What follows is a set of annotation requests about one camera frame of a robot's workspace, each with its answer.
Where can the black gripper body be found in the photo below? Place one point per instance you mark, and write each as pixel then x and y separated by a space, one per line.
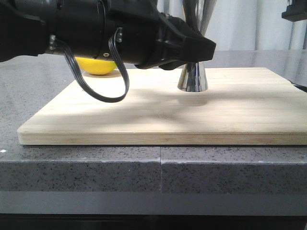
pixel 144 36
pixel 296 10

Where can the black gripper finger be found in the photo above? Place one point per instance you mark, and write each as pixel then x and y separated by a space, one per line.
pixel 180 42

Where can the steel hourglass jigger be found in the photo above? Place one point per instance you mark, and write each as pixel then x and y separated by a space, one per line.
pixel 197 15

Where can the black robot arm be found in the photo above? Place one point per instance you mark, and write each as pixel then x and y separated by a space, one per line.
pixel 26 26

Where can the yellow lemon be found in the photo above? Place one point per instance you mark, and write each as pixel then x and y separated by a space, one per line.
pixel 94 66

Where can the grey curtain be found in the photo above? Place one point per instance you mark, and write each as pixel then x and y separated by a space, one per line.
pixel 254 25

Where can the light wooden cutting board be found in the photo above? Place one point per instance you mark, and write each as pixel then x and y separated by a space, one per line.
pixel 242 106

